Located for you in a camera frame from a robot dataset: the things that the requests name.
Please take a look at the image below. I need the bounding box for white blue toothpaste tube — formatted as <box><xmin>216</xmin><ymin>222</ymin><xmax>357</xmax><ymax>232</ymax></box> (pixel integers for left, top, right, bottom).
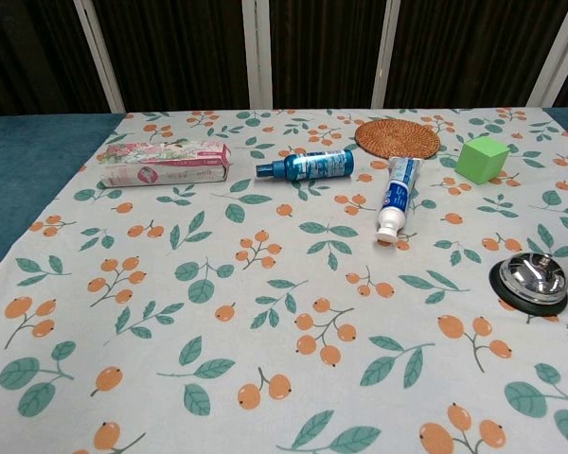
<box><xmin>375</xmin><ymin>156</ymin><xmax>425</xmax><ymax>244</ymax></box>

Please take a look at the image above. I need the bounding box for teal velvet table cover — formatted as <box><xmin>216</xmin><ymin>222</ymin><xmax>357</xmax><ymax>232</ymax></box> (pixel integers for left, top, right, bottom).
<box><xmin>0</xmin><ymin>112</ymin><xmax>127</xmax><ymax>284</ymax></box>

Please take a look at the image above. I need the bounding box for silver service bell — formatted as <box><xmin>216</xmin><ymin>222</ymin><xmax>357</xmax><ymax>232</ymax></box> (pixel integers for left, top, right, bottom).
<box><xmin>488</xmin><ymin>253</ymin><xmax>568</xmax><ymax>315</ymax></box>

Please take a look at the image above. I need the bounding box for blue spray bottle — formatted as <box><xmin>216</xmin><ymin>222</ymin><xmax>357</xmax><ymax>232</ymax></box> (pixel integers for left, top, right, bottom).
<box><xmin>256</xmin><ymin>148</ymin><xmax>355</xmax><ymax>182</ymax></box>

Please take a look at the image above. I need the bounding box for round woven rattan coaster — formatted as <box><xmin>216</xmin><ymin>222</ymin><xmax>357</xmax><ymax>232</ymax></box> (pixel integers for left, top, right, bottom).
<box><xmin>354</xmin><ymin>119</ymin><xmax>441</xmax><ymax>159</ymax></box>

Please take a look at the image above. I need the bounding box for fruit and leaf print tablecloth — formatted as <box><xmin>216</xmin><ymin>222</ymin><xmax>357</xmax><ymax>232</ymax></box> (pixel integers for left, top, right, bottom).
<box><xmin>0</xmin><ymin>107</ymin><xmax>568</xmax><ymax>454</ymax></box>

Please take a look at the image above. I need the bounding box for white frame post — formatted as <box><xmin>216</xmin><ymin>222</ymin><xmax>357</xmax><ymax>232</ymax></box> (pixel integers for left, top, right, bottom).
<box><xmin>73</xmin><ymin>0</ymin><xmax>126</xmax><ymax>114</ymax></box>
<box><xmin>528</xmin><ymin>0</ymin><xmax>568</xmax><ymax>109</ymax></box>
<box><xmin>241</xmin><ymin>0</ymin><xmax>274</xmax><ymax>111</ymax></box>
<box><xmin>370</xmin><ymin>0</ymin><xmax>402</xmax><ymax>110</ymax></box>

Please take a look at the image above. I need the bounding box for green cube block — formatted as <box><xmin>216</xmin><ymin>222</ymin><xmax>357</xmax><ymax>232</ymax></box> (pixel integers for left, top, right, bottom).
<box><xmin>455</xmin><ymin>137</ymin><xmax>511</xmax><ymax>183</ymax></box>

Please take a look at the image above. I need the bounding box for pink floral toothpaste box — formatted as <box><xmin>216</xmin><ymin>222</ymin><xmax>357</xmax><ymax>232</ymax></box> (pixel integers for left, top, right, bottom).
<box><xmin>97</xmin><ymin>138</ymin><xmax>232</xmax><ymax>189</ymax></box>

